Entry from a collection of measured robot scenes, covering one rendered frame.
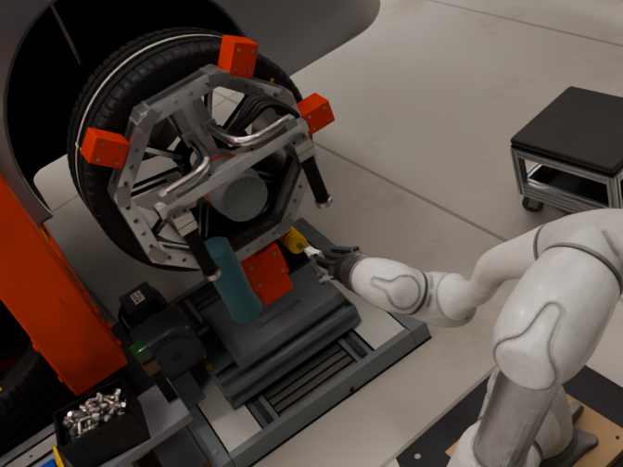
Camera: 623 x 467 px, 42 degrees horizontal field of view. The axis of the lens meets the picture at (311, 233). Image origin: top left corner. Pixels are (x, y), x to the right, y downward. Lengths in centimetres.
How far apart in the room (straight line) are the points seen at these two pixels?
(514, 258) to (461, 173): 191
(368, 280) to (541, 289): 59
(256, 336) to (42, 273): 80
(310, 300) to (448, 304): 95
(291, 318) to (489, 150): 122
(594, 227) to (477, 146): 217
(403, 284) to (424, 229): 143
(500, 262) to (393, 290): 30
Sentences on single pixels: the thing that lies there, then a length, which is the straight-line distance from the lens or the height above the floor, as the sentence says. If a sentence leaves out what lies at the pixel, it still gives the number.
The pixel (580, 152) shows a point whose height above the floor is 34.
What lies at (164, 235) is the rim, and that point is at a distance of 232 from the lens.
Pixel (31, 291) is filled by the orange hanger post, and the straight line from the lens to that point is 211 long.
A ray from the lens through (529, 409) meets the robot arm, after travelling 142.
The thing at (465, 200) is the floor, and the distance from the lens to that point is 318.
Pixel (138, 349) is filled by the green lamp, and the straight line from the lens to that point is 211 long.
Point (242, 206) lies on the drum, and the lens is 207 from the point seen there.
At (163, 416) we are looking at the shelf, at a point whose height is 45.
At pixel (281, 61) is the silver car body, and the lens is 272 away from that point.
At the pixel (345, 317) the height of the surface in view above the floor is 15.
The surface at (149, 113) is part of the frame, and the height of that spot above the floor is 111.
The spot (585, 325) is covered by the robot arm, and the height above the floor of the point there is 107.
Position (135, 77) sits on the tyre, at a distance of 211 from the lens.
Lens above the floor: 197
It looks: 37 degrees down
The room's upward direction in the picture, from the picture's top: 23 degrees counter-clockwise
